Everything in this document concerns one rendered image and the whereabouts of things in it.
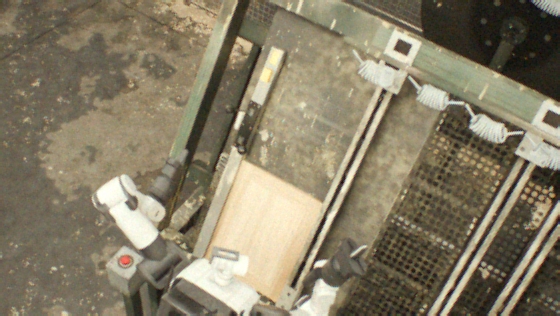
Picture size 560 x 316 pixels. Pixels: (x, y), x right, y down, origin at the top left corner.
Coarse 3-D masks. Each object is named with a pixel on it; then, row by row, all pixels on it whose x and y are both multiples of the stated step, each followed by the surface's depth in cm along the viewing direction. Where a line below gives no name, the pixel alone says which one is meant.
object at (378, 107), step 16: (416, 48) 184; (384, 64) 176; (400, 80) 188; (384, 96) 195; (368, 112) 198; (384, 112) 197; (368, 128) 203; (352, 144) 203; (368, 144) 200; (352, 160) 208; (336, 176) 207; (352, 176) 205; (336, 192) 211; (336, 208) 210; (320, 224) 214; (320, 240) 215; (304, 256) 219; (304, 272) 220; (288, 288) 224; (288, 304) 226
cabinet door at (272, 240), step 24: (240, 168) 227; (240, 192) 230; (264, 192) 226; (288, 192) 222; (240, 216) 232; (264, 216) 228; (288, 216) 224; (312, 216) 220; (216, 240) 239; (240, 240) 235; (264, 240) 230; (288, 240) 226; (264, 264) 233; (288, 264) 228; (264, 288) 235
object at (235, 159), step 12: (276, 48) 209; (276, 72) 212; (264, 84) 214; (252, 96) 217; (264, 96) 215; (264, 108) 220; (252, 132) 221; (240, 156) 224; (228, 168) 227; (228, 180) 228; (216, 192) 231; (228, 192) 230; (216, 204) 233; (216, 216) 234; (204, 228) 237; (204, 240) 238; (204, 252) 240
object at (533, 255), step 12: (552, 204) 187; (552, 216) 182; (540, 228) 186; (552, 228) 186; (540, 240) 185; (552, 240) 183; (528, 252) 187; (540, 252) 186; (516, 264) 194; (528, 264) 191; (540, 264) 186; (516, 276) 190; (528, 276) 189; (504, 288) 193; (516, 288) 192; (492, 300) 201; (504, 300) 196; (516, 300) 192; (492, 312) 196; (504, 312) 194
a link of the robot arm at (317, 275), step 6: (318, 264) 187; (312, 270) 181; (318, 270) 180; (306, 276) 184; (312, 276) 180; (318, 276) 179; (324, 276) 178; (306, 282) 184; (312, 282) 182; (318, 282) 183; (324, 282) 181; (330, 282) 178; (318, 288) 182; (336, 288) 183
